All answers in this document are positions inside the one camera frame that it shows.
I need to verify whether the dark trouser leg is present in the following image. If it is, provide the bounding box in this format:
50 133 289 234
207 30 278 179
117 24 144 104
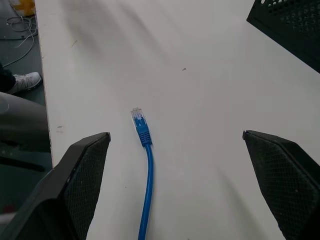
0 62 17 94

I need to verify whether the yellow and white bag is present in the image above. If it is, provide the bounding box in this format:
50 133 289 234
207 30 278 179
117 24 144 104
9 0 36 17

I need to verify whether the grey rounded robot body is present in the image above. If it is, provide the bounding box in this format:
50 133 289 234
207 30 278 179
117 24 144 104
0 91 52 152

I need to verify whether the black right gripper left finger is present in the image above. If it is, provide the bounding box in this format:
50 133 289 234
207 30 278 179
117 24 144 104
0 131 112 240

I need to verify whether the white sneaker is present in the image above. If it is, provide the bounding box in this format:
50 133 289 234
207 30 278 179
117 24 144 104
5 71 42 95

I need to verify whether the blue ethernet cable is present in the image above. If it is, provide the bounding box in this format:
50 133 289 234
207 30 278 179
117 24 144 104
130 107 155 240

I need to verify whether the black perforated metal case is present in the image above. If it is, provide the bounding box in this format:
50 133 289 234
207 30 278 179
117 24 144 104
246 0 320 75

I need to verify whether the thin white wire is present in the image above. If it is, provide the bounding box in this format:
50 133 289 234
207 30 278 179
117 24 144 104
1 15 39 68

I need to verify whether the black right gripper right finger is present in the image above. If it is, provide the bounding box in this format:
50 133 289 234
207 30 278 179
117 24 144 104
242 129 320 240

